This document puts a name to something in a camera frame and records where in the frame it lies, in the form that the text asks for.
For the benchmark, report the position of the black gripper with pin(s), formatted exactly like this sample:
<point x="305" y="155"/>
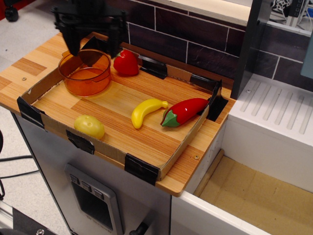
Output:
<point x="76" y="16"/>

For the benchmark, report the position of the yellow toy banana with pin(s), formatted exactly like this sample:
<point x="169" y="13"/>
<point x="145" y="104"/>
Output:
<point x="144" y="108"/>

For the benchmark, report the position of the orange transparent plastic pot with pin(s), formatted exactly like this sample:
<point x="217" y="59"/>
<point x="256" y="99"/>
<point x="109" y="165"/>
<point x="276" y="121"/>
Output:
<point x="87" y="74"/>

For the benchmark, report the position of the cardboard fence with black tape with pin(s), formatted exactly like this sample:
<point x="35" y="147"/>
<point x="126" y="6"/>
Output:
<point x="149" y="152"/>

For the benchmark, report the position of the red toy strawberry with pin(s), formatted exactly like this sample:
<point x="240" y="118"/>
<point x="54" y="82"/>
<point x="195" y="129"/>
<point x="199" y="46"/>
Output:
<point x="126" y="63"/>

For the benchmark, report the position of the black caster wheel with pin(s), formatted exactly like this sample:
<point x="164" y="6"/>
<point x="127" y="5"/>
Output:
<point x="11" y="14"/>

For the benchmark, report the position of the yellow toy potato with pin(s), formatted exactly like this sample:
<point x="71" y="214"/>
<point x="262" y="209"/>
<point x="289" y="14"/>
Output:
<point x="89" y="125"/>

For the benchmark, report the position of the red toy chili pepper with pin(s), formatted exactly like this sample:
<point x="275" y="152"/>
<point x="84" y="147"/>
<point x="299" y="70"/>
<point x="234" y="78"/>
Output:
<point x="183" y="111"/>

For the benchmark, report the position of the grey toy oven front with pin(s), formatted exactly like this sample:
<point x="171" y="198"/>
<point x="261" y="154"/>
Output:
<point x="96" y="201"/>

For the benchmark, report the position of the white toy sink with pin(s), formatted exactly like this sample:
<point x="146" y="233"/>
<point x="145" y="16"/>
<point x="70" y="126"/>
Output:
<point x="257" y="177"/>

